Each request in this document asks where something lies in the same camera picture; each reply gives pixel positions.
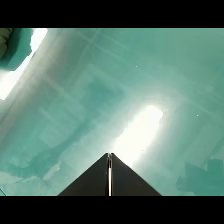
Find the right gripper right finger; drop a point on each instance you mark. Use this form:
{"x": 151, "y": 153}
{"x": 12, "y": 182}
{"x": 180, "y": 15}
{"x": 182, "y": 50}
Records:
{"x": 130, "y": 182}

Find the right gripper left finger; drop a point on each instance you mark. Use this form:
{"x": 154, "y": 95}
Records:
{"x": 93, "y": 181}

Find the pale green garment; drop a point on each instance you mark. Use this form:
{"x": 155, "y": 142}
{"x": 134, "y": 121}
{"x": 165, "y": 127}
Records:
{"x": 4, "y": 40}

